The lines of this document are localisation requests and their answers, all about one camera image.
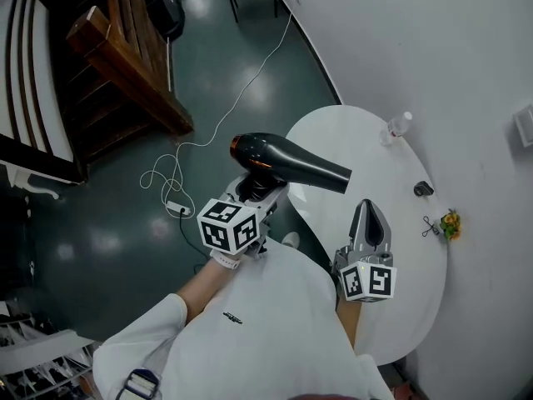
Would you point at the white carved furniture leg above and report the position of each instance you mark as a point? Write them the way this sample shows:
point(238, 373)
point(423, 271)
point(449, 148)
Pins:
point(39, 186)

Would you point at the person's right forearm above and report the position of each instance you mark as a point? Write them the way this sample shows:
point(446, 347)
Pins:
point(347, 323)

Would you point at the person's white right shoe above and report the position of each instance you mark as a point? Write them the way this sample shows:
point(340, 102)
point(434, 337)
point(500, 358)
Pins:
point(291, 240)

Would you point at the white oval table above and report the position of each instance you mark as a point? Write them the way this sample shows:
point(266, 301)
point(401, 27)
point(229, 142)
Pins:
point(375, 169)

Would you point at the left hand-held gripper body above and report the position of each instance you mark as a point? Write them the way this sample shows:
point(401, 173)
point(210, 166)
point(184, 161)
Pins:
point(227, 227)

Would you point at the black eyelash curler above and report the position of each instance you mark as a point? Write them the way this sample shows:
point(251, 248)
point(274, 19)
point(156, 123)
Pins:
point(429, 227)

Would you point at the white wall box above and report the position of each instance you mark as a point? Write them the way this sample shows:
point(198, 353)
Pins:
point(525, 125)

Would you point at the person's left forearm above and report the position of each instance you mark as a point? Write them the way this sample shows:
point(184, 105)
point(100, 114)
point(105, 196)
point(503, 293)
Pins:
point(208, 290)

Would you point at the white power strip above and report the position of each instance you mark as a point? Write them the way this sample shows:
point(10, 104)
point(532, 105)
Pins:
point(177, 208)

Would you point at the clear plastic water bottle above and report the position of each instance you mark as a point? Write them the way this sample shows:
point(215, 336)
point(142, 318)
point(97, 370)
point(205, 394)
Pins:
point(393, 129)

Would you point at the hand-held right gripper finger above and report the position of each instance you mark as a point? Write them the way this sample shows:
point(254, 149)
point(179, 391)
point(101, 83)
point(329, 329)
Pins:
point(357, 227)
point(385, 236)

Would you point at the white workbench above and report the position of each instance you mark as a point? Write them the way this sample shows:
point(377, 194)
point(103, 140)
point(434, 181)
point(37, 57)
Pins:
point(41, 348)

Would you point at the white wristwatch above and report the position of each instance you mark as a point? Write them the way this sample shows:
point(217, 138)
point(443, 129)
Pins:
point(227, 260)

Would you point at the dark wooden staircase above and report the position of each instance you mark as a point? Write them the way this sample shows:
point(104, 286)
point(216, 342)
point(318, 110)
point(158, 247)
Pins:
point(121, 77)

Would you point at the person's white shirt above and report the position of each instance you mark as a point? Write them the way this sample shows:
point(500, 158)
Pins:
point(266, 336)

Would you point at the yellow green flower toy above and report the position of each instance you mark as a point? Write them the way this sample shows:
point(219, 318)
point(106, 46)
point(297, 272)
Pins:
point(450, 223)

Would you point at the black hair dryer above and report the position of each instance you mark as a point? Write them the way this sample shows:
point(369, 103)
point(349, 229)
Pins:
point(287, 156)

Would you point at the small black device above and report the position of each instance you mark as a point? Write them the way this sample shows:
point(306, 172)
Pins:
point(422, 188)

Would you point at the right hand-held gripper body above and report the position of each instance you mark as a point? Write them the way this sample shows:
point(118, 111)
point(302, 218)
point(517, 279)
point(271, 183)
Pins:
point(368, 281)

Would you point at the black bag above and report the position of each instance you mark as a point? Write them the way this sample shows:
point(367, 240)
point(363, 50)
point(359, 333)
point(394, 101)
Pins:
point(166, 13)

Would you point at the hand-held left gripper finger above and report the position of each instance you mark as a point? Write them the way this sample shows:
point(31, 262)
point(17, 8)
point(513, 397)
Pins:
point(233, 188)
point(275, 191)

